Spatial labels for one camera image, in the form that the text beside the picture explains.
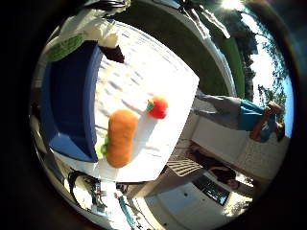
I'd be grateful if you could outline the person in dark clothes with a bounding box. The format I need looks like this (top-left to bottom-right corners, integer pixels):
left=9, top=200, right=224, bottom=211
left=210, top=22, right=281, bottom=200
left=191, top=149, right=242, bottom=190

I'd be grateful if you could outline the red plush apple toy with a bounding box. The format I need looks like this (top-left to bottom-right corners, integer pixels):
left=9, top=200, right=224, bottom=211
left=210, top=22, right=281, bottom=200
left=146, top=95, right=170, bottom=120

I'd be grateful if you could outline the dark window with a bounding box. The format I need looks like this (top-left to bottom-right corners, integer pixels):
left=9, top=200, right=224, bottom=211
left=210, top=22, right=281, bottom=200
left=192, top=174, right=232, bottom=206

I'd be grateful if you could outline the brown and green plush toy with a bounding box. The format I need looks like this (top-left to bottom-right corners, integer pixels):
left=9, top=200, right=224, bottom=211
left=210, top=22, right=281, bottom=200
left=100, top=108, right=140, bottom=170

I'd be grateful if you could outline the blue plastic container bin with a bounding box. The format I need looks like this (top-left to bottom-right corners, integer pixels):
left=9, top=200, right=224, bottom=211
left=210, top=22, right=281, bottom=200
left=39, top=39, right=104, bottom=163

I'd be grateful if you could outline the white slatted crate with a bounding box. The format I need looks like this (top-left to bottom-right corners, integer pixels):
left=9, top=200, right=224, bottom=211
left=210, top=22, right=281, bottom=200
left=166, top=158, right=204, bottom=177

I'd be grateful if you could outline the teal cable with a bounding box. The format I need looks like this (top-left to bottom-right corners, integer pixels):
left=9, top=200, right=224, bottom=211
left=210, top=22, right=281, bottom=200
left=118, top=195, right=138, bottom=230

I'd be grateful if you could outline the person in blue shirt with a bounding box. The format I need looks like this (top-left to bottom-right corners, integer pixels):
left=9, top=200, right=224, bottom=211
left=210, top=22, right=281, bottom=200
left=191, top=90, right=287, bottom=144

